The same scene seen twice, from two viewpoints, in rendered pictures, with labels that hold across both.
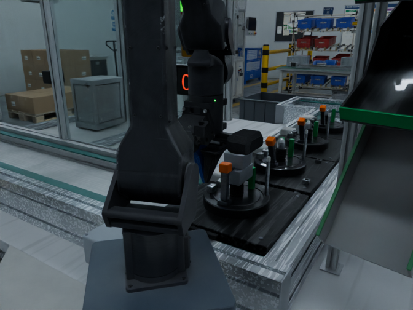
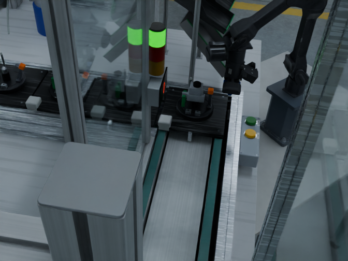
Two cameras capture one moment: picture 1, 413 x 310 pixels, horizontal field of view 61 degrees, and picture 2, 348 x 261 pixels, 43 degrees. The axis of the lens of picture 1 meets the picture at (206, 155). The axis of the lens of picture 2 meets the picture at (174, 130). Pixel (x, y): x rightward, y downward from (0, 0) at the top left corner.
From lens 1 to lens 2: 1.82 m
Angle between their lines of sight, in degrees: 94
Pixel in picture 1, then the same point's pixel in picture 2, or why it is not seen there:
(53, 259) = (251, 200)
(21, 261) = (261, 214)
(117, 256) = (295, 99)
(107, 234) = (251, 147)
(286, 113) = not seen: outside the picture
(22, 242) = (248, 229)
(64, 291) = (265, 180)
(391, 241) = not seen: hidden behind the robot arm
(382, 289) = not seen: hidden behind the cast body
